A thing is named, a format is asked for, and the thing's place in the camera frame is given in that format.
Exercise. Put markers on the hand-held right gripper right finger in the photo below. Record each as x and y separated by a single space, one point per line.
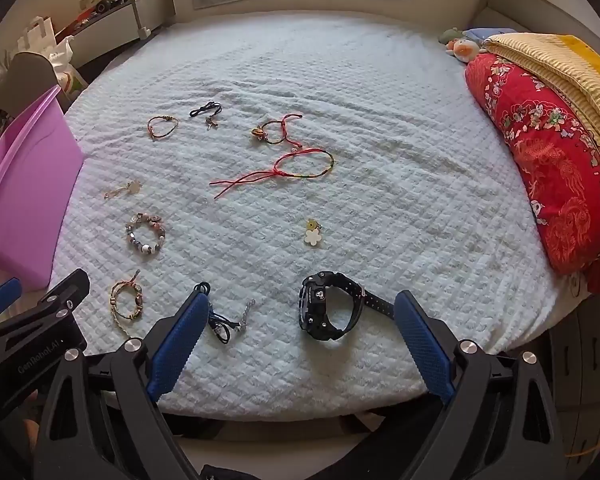
425 350

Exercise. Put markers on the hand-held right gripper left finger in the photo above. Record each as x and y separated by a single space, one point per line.
175 347

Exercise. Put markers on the purple plastic basin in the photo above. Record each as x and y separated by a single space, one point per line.
20 185

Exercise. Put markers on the black wrist watch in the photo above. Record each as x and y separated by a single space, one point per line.
312 305

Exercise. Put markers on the white flower charm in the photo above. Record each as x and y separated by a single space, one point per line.
312 236

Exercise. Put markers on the white quilted blanket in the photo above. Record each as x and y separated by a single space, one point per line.
380 210

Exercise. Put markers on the grey bedside cabinet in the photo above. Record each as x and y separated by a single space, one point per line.
580 360

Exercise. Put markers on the grey chair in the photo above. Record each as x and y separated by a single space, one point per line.
30 72

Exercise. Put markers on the red patterned quilt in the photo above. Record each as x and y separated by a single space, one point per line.
545 160

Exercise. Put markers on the white plastic bag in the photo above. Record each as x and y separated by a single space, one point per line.
65 62

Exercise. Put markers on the white paper bag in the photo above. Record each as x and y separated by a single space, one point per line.
36 32

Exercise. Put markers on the grey shelf with toys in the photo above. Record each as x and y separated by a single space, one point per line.
125 17

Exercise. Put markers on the toy car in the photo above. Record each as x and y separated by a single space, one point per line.
105 4

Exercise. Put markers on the pig plush toy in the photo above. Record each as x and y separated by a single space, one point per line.
464 50

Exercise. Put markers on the green plush toy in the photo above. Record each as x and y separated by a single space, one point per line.
450 36

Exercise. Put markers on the blue pillow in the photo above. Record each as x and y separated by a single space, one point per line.
482 34

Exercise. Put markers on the yellow ribbed blanket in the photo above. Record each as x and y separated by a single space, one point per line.
555 55

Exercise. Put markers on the beige bed headboard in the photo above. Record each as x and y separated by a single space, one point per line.
520 5

